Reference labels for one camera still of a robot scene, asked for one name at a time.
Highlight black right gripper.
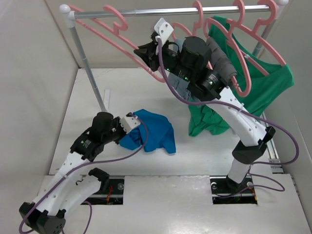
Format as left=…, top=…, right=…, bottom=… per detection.
left=134, top=40, right=194, bottom=83

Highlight blue t shirt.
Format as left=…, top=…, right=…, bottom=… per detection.
left=119, top=109, right=176, bottom=154

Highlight pink plastic hanger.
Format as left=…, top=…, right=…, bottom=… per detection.
left=76, top=5, right=165, bottom=83

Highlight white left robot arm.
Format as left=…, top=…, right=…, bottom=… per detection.
left=19, top=112, right=140, bottom=234

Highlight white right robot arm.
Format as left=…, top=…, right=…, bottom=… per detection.
left=134, top=32, right=275, bottom=192

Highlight pink hanger holding jeans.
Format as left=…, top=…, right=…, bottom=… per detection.
left=172, top=0, right=204, bottom=40

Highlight pink hanger holding trousers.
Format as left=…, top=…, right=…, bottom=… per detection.
left=203, top=0, right=252, bottom=98

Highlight pink hanger holding green shirt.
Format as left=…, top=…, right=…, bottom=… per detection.
left=226, top=0, right=286, bottom=79

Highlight green t shirt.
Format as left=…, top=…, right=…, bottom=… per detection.
left=188, top=25, right=294, bottom=137

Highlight light blue denim jeans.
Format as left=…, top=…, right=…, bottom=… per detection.
left=168, top=39, right=197, bottom=101

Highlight grey folded trousers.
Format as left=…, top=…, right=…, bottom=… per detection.
left=206, top=37, right=237, bottom=84

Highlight white metal clothes rack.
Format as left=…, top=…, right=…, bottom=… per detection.
left=59, top=0, right=289, bottom=111

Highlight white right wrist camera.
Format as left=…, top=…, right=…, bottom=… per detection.
left=154, top=18, right=174, bottom=44

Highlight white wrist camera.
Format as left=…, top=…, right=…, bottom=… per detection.
left=119, top=113, right=141, bottom=134
left=154, top=18, right=174, bottom=44

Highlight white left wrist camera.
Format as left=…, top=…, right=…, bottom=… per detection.
left=119, top=113, right=141, bottom=134

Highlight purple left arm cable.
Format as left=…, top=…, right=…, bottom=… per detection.
left=19, top=112, right=149, bottom=234

